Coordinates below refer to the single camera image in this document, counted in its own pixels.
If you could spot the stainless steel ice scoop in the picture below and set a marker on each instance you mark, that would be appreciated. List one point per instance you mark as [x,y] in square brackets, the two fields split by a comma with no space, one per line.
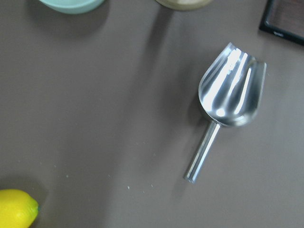
[229,94]

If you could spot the wooden glass rack stand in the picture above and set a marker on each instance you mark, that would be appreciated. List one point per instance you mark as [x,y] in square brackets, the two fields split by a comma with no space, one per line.
[184,4]

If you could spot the mint green bowl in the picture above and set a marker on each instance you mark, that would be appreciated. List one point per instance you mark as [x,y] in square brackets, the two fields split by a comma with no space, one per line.
[72,6]

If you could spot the black framed tray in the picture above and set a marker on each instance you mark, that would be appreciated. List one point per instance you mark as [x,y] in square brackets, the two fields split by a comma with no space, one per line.
[284,19]

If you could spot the yellow lemon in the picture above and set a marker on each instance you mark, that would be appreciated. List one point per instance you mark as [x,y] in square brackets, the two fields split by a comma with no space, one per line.
[17,209]

